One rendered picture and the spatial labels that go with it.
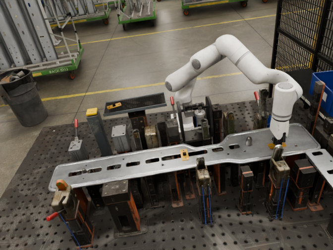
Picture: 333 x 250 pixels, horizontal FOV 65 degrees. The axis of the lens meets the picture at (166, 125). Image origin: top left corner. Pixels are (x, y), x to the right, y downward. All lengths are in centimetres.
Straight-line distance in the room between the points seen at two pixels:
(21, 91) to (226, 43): 307
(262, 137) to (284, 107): 29
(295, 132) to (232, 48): 57
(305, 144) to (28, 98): 340
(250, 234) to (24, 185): 148
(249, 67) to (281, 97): 19
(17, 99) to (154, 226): 293
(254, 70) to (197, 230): 84
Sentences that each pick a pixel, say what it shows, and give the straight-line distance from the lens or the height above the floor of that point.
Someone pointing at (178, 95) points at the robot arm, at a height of 103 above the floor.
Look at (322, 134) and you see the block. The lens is 157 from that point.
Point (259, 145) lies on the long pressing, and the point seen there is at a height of 100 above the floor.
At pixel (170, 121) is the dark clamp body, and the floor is 108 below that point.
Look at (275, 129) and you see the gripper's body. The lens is 135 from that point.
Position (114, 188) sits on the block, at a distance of 127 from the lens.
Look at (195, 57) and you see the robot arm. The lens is 139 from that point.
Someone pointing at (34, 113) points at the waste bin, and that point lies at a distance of 409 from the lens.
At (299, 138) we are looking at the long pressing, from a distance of 151.
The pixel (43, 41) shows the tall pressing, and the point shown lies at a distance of 548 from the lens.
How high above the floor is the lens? 194
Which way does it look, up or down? 36 degrees down
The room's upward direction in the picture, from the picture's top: 10 degrees counter-clockwise
